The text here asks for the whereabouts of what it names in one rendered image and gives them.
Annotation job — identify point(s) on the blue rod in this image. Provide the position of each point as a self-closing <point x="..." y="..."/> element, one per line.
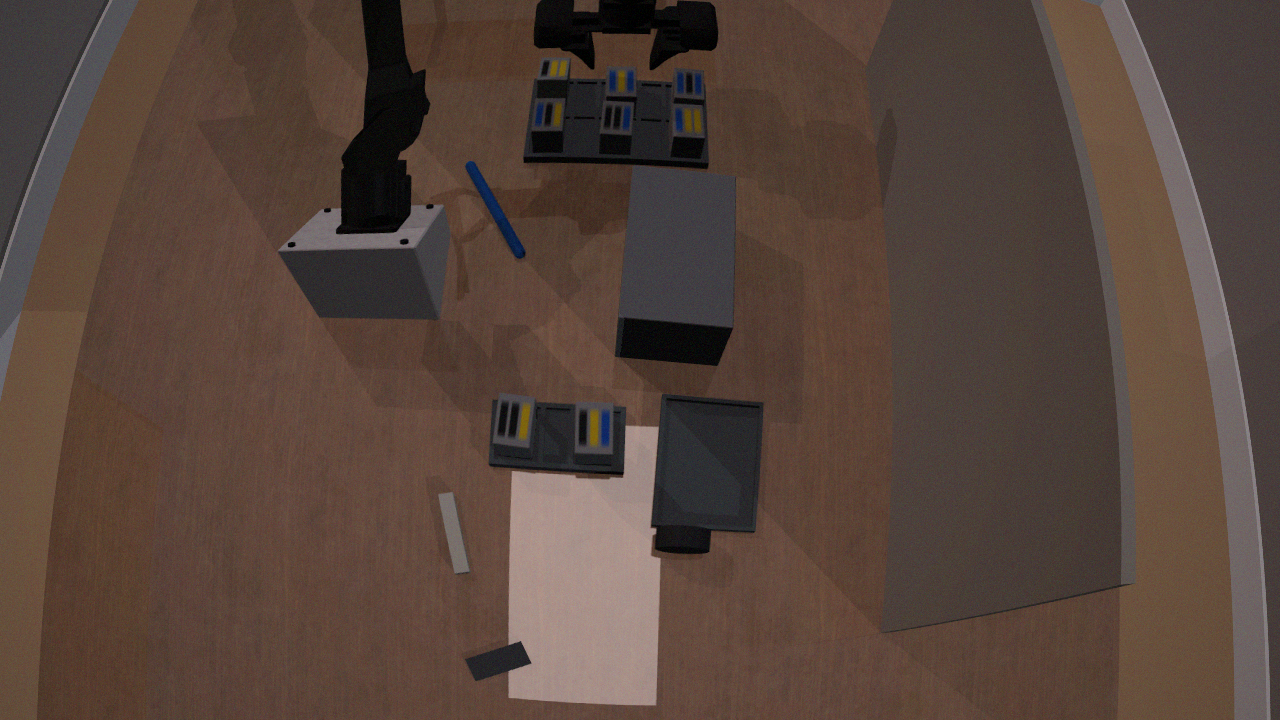
<point x="495" y="210"/>

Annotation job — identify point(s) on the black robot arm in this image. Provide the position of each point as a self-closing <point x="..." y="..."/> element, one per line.
<point x="375" y="190"/>

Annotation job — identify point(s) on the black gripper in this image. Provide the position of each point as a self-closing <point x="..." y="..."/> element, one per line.
<point x="689" y="25"/>

